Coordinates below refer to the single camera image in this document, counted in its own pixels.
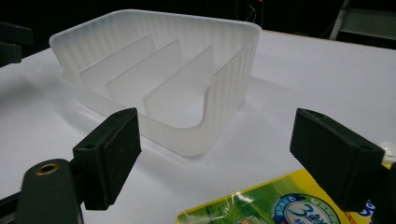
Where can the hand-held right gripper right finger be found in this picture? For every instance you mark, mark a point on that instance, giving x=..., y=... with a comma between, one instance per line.
x=336, y=155

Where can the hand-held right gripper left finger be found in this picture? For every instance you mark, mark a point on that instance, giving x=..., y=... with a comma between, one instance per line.
x=107, y=158

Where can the yellow green refill pouch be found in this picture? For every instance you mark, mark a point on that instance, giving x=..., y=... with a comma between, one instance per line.
x=280, y=205

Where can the translucent white plastic organizer box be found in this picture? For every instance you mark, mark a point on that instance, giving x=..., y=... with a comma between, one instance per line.
x=174, y=77

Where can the grey metal stand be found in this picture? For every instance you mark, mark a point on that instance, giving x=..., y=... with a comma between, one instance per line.
x=364, y=20

